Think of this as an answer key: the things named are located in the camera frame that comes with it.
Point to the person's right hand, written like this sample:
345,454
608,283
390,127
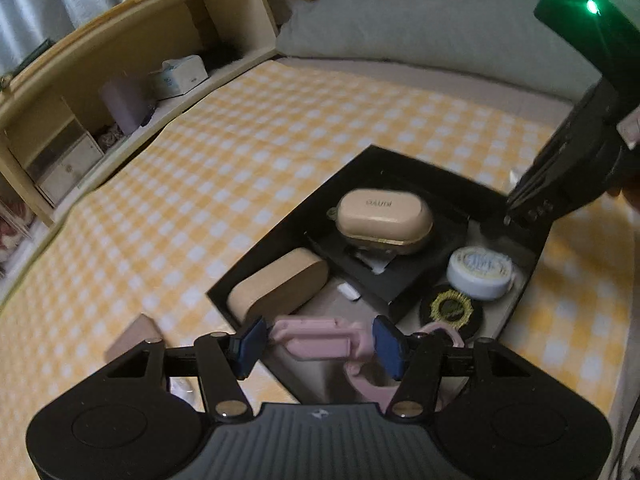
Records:
632,130

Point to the large black box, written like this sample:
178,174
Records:
380,170

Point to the pink printed acrylic stand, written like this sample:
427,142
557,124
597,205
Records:
12,230

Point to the small white object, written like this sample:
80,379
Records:
349,292

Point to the tan oval case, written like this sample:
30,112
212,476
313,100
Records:
275,285

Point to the pink eyelash curler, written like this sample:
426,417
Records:
310,340

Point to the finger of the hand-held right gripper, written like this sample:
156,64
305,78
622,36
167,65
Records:
565,170

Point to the wooden headboard shelf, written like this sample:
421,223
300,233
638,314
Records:
125,25

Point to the grey pillow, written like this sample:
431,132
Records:
425,30

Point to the white round tin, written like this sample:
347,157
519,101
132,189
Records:
480,280

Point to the brown square compact box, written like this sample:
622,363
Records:
132,337

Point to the black fuzzy object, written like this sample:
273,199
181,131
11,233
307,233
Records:
220,55

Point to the purple container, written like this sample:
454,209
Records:
125,102

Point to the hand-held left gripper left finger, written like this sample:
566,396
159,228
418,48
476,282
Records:
250,349

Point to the floral patterned pouch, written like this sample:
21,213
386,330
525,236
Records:
109,138

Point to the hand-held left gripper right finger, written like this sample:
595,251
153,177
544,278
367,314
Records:
387,349

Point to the beige earbud case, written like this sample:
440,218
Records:
380,220

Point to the yellow checked blanket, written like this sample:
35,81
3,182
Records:
200,185

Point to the white tissue box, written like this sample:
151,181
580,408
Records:
180,77

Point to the white drawer organizer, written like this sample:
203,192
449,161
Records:
70,165

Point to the small black box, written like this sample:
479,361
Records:
415,280

